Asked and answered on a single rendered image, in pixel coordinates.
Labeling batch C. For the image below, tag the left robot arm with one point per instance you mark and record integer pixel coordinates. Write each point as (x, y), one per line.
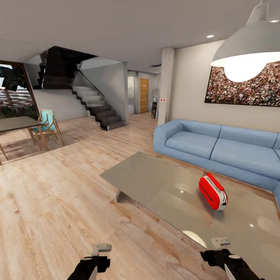
(88, 267)

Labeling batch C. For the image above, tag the stairs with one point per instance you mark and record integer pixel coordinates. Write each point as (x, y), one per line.
(58, 68)

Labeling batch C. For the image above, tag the picture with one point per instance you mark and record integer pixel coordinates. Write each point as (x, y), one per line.
(262, 90)

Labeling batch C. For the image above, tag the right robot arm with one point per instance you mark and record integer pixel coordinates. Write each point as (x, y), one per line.
(235, 267)

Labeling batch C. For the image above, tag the radio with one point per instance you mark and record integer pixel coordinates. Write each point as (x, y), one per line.
(213, 192)

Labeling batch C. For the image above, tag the coffee table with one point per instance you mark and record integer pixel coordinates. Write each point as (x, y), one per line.
(172, 193)

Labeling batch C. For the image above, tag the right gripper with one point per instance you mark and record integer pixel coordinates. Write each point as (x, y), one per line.
(213, 256)

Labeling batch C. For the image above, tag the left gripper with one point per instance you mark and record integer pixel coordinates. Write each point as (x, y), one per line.
(103, 263)

